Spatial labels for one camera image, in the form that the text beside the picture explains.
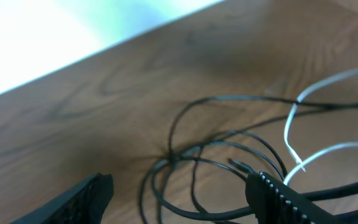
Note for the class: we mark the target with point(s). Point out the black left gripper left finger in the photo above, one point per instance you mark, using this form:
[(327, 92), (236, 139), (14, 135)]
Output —
[(83, 203)]

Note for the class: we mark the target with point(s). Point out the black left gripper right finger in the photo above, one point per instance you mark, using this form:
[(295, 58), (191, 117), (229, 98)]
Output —
[(272, 202)]

